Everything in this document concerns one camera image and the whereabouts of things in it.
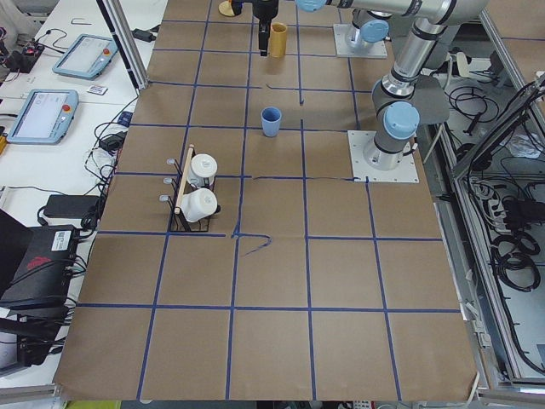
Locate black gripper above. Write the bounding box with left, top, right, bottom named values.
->
left=253, top=0, right=278, bottom=57

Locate light blue plastic cup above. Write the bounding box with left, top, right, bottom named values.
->
left=261, top=107, right=282, bottom=137

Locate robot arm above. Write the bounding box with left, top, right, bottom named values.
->
left=295, top=1, right=487, bottom=171
left=347, top=9, right=392, bottom=49

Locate bamboo cylinder holder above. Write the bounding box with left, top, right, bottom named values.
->
left=270, top=22, right=288, bottom=58

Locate round wooden stand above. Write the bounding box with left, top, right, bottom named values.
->
left=218, top=0, right=244, bottom=17

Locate white mug inner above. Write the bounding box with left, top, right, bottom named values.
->
left=187, top=153, right=218, bottom=187

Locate white mug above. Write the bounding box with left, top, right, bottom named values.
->
left=181, top=187, right=218, bottom=222
left=187, top=153, right=218, bottom=187

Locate teach pendant far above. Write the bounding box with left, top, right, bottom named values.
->
left=52, top=34, right=118, bottom=80

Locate teach pendant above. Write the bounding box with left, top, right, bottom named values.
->
left=52, top=34, right=118, bottom=80
left=7, top=89, right=79, bottom=145

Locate white mug outer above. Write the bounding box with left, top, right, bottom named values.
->
left=181, top=187, right=218, bottom=222

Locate wooden rack dowel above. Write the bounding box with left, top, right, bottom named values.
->
left=175, top=144, right=195, bottom=215

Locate teach pendant near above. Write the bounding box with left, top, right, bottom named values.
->
left=7, top=89, right=79, bottom=145

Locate black power brick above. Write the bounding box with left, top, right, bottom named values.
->
left=37, top=194, right=100, bottom=226

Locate black laptop computer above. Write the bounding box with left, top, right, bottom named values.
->
left=1, top=211, right=79, bottom=310

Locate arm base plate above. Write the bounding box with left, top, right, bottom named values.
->
left=333, top=20, right=389, bottom=59
left=347, top=130, right=419, bottom=183

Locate aluminium frame post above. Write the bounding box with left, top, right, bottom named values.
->
left=96, top=0, right=149, bottom=90

